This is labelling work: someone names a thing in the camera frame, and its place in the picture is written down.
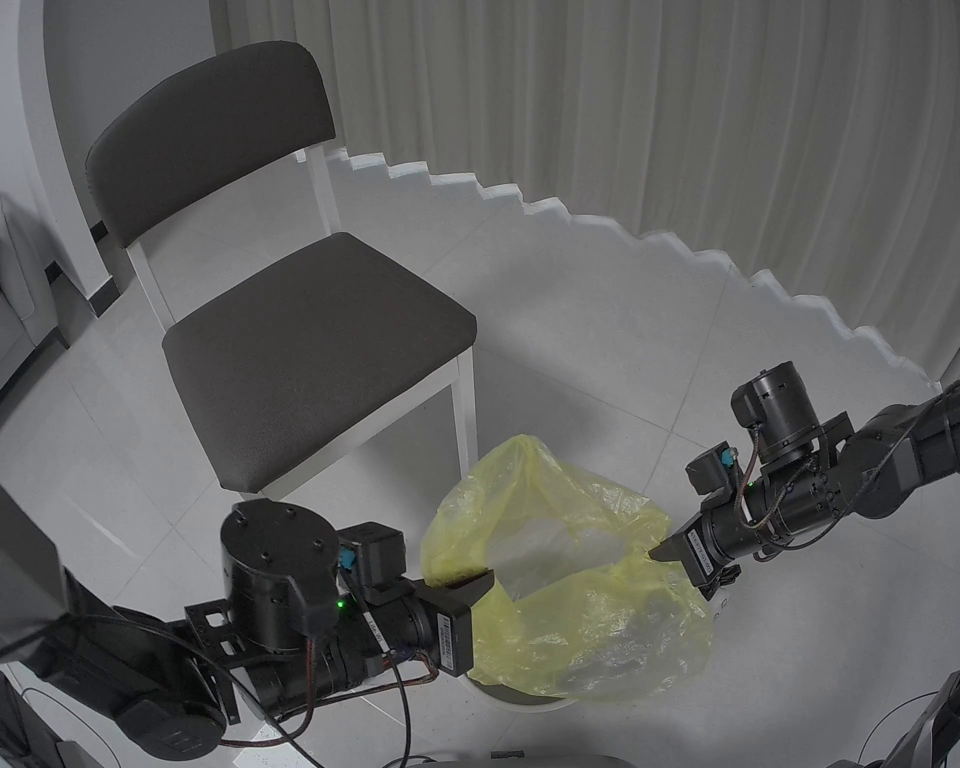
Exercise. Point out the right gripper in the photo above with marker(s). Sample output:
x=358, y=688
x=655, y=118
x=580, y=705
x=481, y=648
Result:
x=731, y=529

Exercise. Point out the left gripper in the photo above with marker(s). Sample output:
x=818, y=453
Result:
x=420, y=626

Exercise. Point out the yellow plastic bag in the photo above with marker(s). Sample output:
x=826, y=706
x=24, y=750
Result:
x=600, y=622

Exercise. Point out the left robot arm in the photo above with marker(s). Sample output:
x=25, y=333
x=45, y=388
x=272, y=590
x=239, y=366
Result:
x=270, y=570

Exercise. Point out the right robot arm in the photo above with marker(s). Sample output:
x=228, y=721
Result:
x=900, y=450

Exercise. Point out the white trash bin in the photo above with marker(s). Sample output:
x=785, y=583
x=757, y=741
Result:
x=517, y=701

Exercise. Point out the dark grey white-legged chair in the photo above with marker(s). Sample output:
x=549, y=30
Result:
x=315, y=352

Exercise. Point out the white curtain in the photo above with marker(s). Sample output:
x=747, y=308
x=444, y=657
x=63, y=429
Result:
x=600, y=112

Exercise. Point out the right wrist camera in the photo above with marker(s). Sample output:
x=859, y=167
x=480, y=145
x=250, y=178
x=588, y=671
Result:
x=711, y=476

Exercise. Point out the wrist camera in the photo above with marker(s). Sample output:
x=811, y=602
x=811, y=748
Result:
x=711, y=476
x=375, y=551

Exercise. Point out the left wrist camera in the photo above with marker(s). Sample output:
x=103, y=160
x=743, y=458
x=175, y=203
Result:
x=375, y=551

